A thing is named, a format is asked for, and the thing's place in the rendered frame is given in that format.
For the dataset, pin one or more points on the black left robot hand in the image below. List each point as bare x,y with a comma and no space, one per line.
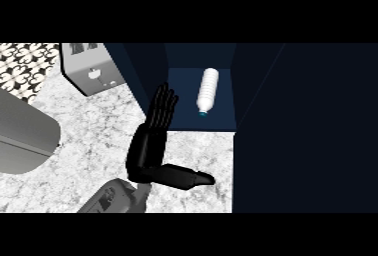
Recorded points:
148,150

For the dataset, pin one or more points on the navy blue cabinet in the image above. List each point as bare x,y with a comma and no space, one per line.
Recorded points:
185,100

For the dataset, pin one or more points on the white plastic water bottle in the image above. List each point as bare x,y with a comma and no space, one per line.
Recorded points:
207,90

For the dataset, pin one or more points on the grey rounded appliance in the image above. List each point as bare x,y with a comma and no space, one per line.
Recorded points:
22,136

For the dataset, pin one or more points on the silver toaster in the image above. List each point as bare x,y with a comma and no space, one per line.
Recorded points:
89,68

